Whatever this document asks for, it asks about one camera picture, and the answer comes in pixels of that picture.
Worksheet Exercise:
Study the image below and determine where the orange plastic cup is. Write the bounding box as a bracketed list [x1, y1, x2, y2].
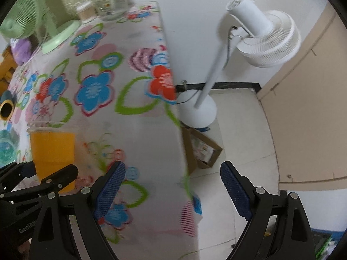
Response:
[27, 121, 76, 181]

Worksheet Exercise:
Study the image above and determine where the green translucent plastic cup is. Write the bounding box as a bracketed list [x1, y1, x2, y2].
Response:
[0, 130, 19, 167]

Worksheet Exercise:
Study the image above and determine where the teal cup orange rim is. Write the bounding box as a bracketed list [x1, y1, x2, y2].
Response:
[0, 90, 16, 121]

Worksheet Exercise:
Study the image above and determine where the cardboard box on floor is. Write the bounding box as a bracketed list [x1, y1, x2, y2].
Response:
[181, 127, 223, 175]

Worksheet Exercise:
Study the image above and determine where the wooden chair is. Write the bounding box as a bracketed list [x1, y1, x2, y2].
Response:
[0, 45, 18, 95]

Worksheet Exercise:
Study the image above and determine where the floral tablecloth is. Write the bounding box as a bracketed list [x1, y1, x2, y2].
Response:
[1, 2, 199, 259]

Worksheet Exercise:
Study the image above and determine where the purple plush toy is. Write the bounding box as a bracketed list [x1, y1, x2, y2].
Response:
[10, 35, 38, 66]

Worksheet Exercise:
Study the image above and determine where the green desk fan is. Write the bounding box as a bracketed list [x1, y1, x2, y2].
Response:
[1, 0, 81, 54]

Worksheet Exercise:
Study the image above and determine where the white standing fan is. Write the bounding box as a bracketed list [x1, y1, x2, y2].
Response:
[177, 0, 302, 128]

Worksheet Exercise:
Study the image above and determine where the cotton swab container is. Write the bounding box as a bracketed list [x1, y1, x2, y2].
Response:
[76, 1, 97, 24]

